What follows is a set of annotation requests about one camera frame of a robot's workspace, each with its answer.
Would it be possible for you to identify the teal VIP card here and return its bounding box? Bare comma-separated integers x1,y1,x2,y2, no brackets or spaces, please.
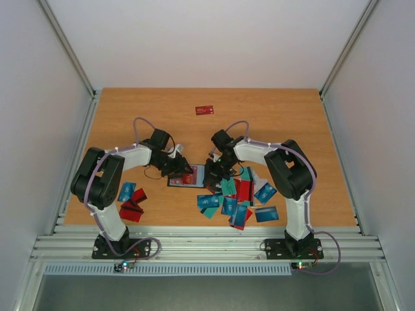
220,178,237,196

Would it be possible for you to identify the red VIP card front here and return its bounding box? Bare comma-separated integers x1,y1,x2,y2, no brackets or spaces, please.
182,174,194,185

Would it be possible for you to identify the red vip card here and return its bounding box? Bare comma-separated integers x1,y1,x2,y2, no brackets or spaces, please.
182,174,194,185
169,178,183,185

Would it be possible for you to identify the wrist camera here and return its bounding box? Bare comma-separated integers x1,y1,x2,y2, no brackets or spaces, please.
167,144,184,159
209,152,220,162

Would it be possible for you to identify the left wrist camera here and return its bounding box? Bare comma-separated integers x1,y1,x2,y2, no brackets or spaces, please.
167,144,184,159

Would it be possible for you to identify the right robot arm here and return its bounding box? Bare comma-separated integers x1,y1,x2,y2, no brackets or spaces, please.
203,130,316,257

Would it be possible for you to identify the blue stripe card right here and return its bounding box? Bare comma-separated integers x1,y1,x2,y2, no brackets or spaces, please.
255,206,279,223

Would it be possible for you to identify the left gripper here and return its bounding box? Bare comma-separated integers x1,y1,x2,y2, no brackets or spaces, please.
152,154,194,179

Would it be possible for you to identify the red stripe card centre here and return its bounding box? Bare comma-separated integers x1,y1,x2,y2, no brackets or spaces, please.
235,179,254,202

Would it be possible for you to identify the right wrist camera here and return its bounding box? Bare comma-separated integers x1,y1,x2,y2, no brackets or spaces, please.
209,152,220,162

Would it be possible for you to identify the aluminium rail frame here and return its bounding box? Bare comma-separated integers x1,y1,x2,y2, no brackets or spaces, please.
30,225,385,262

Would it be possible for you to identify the blue card right pile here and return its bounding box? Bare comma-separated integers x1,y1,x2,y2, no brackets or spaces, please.
254,182,277,204

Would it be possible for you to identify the black leather card holder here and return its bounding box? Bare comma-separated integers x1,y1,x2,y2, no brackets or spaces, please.
167,165,205,189

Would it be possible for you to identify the large red card left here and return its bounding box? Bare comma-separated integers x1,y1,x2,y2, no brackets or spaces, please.
119,200,144,222

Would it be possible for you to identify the teal stripe card upper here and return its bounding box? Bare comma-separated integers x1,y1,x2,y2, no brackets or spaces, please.
240,167,255,182

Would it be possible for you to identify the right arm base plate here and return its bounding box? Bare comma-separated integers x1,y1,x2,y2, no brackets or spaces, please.
264,238,324,260

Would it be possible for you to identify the small red card left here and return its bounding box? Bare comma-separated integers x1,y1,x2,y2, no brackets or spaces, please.
130,189,147,205

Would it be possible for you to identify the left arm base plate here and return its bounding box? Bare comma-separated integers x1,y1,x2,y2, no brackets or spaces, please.
91,235,152,260

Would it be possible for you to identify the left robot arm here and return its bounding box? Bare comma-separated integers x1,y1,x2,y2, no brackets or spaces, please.
71,129,193,258

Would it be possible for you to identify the lone red card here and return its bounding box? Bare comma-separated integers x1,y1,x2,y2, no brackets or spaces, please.
195,105,214,116

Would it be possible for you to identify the blue card front pile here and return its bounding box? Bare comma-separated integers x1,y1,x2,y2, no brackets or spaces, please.
229,204,252,231

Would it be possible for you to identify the grey cable duct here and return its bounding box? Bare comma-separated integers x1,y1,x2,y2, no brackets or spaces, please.
43,262,292,277

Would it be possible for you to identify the blue VIP card left pile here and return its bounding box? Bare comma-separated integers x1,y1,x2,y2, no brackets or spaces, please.
197,194,220,209

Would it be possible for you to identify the blue card left group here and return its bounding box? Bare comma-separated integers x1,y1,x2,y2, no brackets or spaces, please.
117,181,136,202

